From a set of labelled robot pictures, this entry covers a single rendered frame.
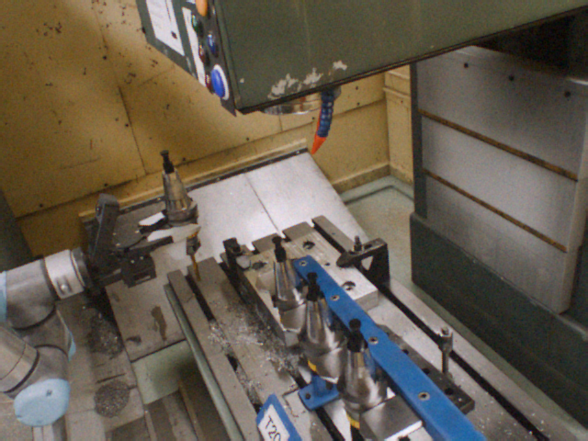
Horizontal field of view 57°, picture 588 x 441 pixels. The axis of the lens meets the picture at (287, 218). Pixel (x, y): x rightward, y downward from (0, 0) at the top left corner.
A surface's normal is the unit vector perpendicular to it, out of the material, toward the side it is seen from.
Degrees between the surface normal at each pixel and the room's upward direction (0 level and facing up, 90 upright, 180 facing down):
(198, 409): 7
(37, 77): 90
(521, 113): 90
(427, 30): 90
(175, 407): 7
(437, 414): 0
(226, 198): 24
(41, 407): 90
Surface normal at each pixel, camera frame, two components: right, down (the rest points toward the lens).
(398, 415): -0.15, -0.84
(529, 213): -0.90, 0.32
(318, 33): 0.42, 0.42
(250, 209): 0.04, -0.60
